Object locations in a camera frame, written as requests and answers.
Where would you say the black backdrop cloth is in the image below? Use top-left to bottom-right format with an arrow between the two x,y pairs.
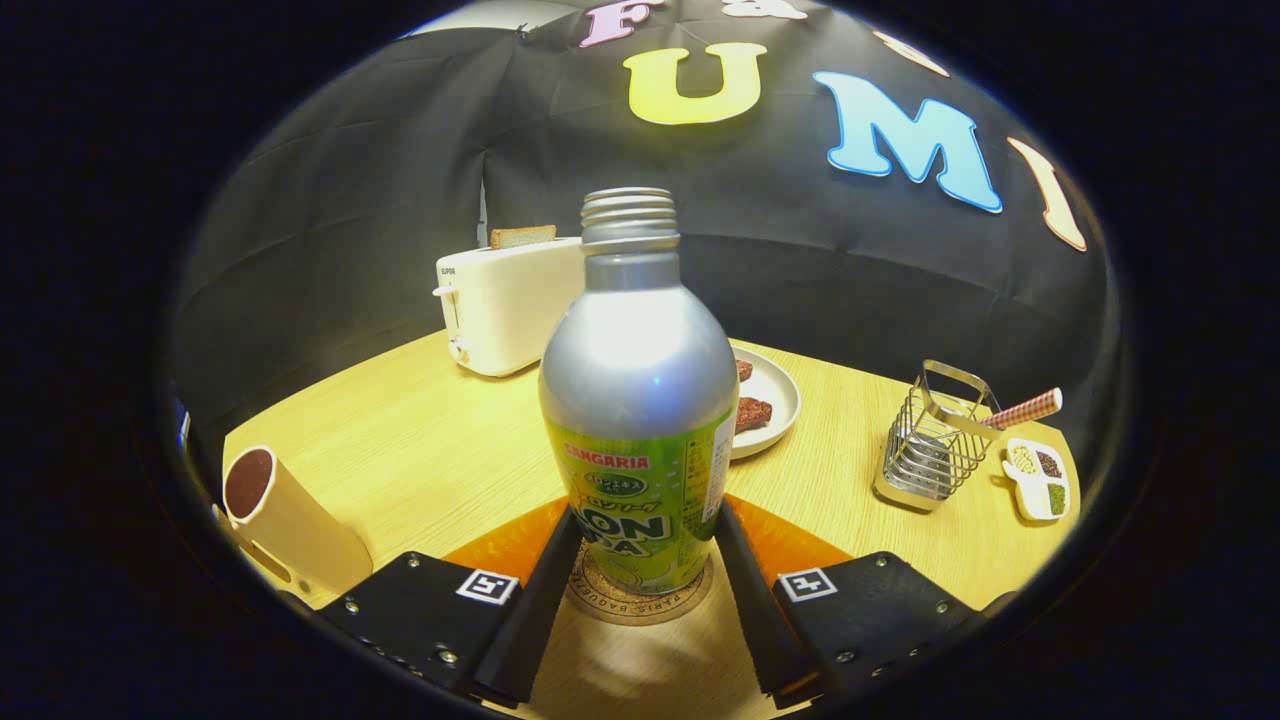
170,0 -> 1119,471

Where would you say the silver bottle with green label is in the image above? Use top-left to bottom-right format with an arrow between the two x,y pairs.
539,187 -> 741,597

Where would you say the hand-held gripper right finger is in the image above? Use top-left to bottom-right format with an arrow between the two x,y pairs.
713,495 -> 979,709

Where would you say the red checked stick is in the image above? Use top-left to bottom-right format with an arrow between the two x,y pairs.
978,388 -> 1064,432

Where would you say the white divided condiment dish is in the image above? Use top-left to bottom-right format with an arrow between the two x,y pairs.
1002,437 -> 1072,523

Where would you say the white toaster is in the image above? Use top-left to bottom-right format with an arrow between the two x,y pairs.
433,236 -> 586,379

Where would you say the wooden table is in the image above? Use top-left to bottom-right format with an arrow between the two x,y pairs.
222,330 -> 1083,720

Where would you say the metal wire holder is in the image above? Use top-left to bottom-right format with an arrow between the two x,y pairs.
874,359 -> 999,513

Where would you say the beige cup with wooden handle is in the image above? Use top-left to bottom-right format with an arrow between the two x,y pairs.
212,445 -> 374,598

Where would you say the white round plate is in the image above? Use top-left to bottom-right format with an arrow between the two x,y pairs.
728,345 -> 802,461

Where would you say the round cork coaster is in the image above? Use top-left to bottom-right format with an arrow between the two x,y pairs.
563,540 -> 715,627

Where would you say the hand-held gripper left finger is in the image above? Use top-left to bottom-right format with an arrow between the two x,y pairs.
318,497 -> 586,709

